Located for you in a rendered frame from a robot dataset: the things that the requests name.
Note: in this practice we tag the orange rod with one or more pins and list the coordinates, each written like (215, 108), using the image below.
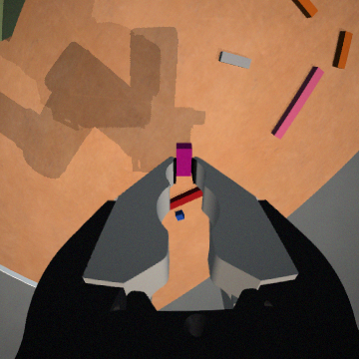
(342, 49)
(306, 7)

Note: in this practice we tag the small blue cube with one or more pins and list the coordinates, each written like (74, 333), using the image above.
(179, 215)

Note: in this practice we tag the red rod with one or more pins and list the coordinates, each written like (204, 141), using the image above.
(185, 197)

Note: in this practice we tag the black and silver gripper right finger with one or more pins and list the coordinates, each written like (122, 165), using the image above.
(252, 245)

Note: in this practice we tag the pink rod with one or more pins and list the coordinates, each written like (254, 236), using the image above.
(298, 101)

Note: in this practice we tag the grey rod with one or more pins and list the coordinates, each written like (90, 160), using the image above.
(234, 60)

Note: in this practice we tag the magenta rectangular block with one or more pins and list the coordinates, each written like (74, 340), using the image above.
(184, 153)

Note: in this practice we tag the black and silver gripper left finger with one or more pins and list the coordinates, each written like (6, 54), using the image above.
(122, 247)

